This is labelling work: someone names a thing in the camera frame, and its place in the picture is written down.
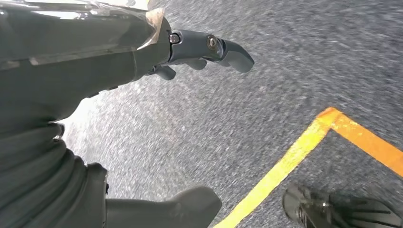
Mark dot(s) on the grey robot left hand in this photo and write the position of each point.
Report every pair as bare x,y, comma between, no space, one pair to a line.
63,47

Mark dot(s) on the yellow floor tape square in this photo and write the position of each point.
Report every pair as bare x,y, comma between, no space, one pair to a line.
283,163

